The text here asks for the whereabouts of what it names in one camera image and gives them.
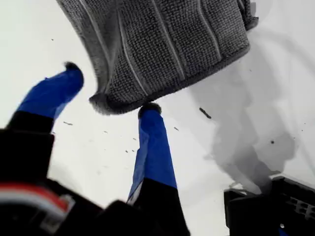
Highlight grey striped square towel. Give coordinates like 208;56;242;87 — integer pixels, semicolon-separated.
55;0;259;116

